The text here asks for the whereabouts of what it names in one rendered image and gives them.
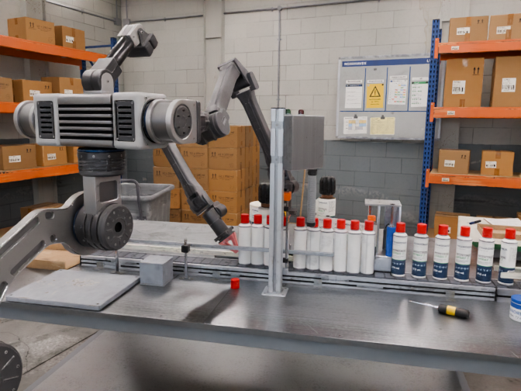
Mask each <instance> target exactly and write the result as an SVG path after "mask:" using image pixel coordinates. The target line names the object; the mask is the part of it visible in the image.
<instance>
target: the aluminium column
mask: <svg viewBox="0 0 521 391"><path fill-rule="evenodd" d="M284 115H285V108H271V121H280V122H283V121H284ZM283 146H284V129H271V156H279V164H275V163H270V215H269V271H268V292H272V293H281V291H282V269H283V229H284V187H285V170H283V164H282V163H280V156H281V157H282V156H283Z"/></svg>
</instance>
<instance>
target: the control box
mask: <svg viewBox="0 0 521 391"><path fill-rule="evenodd" d="M324 119H325V117H324V116H303V115H284V121H283V122H284V146H283V163H282V164H283V170H288V171H297V170H305V169H313V168H322V167H323V144H324Z"/></svg>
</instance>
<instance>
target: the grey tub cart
mask: <svg viewBox="0 0 521 391"><path fill-rule="evenodd" d="M121 182H133V183H121V198H122V205H124V206H126V207H127V208H128V209H129V211H130V212H131V215H132V218H133V220H150V221H164V222H169V221H170V205H171V190H173V189H174V185H172V184H148V183H138V182H137V181H136V180H134V179H121Z"/></svg>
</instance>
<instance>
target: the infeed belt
mask: <svg viewBox="0 0 521 391"><path fill-rule="evenodd" d="M118 252H119V258H132V259H142V260H143V259H144V258H146V257H148V256H150V255H160V256H170V257H173V262H181V263H185V256H180V255H169V254H150V253H139V252H129V251H118ZM90 255H93V256H103V257H113V258H115V257H116V251H102V250H98V251H96V252H95V253H94V254H90ZM188 263H190V264H200V265H219V266H230V267H239V268H258V269H268V270H269V267H266V266H264V265H262V266H254V265H252V264H250V265H239V260H231V259H221V258H200V257H190V256H188ZM288 271H289V272H307V273H316V274H327V275H345V276H355V277H365V278H375V279H394V280H404V281H414V282H432V283H443V284H452V285H472V286H481V287H492V288H496V286H495V285H494V284H493V283H492V281H491V284H489V285H483V284H479V283H477V282H476V281H475V279H474V278H469V282H466V283H463V282H456V281H454V277H453V276H447V281H437V280H434V279H433V278H432V277H433V275H426V278H425V279H414V278H412V276H411V275H412V273H405V277H403V278H396V277H393V276H391V272H385V273H384V272H381V271H374V274H373V275H362V274H361V273H359V274H356V275H352V274H348V273H347V272H344V273H337V272H334V271H331V272H321V271H320V270H317V271H310V270H307V269H303V270H297V269H294V268H293V265H292V264H288Z"/></svg>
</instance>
